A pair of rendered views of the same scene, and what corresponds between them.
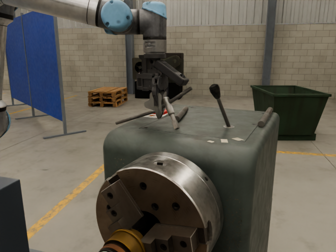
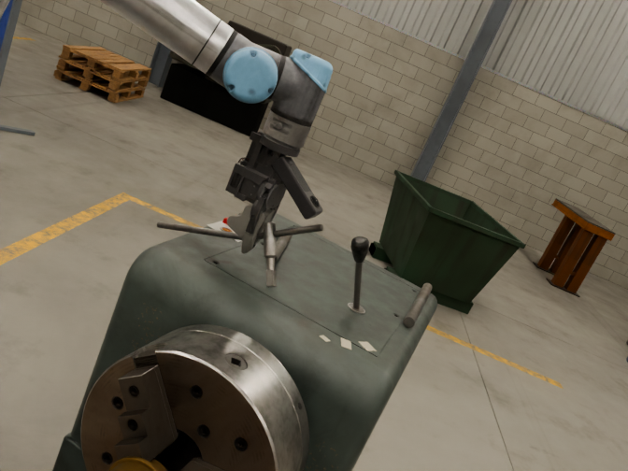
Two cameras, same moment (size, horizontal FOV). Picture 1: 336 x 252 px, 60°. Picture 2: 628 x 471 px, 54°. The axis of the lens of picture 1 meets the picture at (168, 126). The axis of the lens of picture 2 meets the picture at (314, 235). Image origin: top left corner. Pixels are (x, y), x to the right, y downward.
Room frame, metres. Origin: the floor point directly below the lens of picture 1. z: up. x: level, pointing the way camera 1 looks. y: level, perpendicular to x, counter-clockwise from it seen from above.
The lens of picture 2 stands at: (-0.08, 0.15, 1.66)
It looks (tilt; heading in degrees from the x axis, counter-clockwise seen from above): 16 degrees down; 348
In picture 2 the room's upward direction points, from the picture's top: 24 degrees clockwise
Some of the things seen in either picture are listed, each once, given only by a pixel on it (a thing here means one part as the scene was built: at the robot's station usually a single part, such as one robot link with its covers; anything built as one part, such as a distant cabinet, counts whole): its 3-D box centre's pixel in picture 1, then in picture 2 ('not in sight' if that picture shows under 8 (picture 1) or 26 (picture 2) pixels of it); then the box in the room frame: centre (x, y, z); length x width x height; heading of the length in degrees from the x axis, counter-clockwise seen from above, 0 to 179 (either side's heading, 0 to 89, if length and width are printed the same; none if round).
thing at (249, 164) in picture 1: (201, 169); (278, 355); (1.04, -0.13, 1.06); 0.59 x 0.48 x 0.39; 154
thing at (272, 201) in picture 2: (153, 72); (264, 171); (0.97, 0.05, 1.43); 0.09 x 0.08 x 0.12; 64
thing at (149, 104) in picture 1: (152, 105); (241, 227); (0.95, 0.05, 1.33); 0.06 x 0.03 x 0.09; 64
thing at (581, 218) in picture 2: not in sight; (566, 244); (8.10, -5.23, 0.50); 1.61 x 0.44 x 1.00; 168
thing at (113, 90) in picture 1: (108, 96); (106, 73); (8.77, 1.79, 0.22); 1.25 x 0.86 x 0.44; 171
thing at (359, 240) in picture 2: (214, 91); (358, 249); (0.90, -0.14, 1.38); 0.04 x 0.03 x 0.05; 154
